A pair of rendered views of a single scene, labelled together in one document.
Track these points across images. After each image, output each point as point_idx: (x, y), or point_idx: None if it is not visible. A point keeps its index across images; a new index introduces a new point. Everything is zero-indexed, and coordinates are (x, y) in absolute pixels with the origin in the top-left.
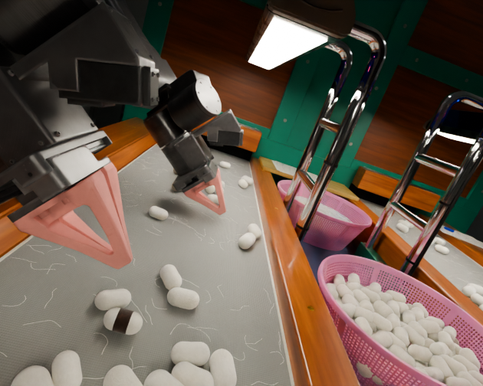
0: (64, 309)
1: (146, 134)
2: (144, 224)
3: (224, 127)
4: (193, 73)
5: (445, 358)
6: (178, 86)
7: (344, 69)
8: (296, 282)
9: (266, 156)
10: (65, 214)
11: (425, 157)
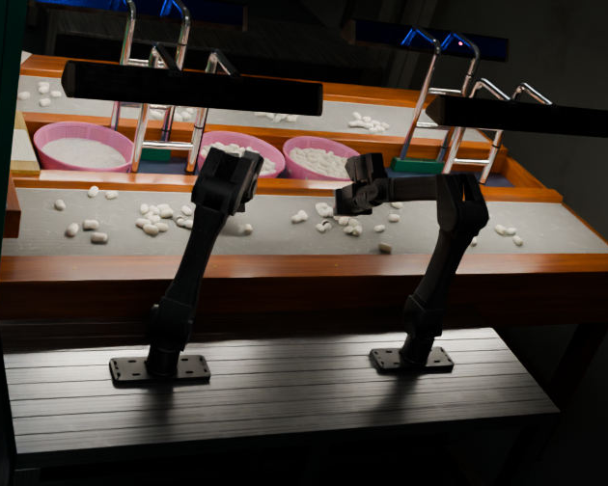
0: (331, 238)
1: (85, 256)
2: (260, 234)
3: None
4: (260, 153)
5: None
6: (255, 167)
7: (158, 59)
8: (262, 183)
9: None
10: None
11: (138, 63)
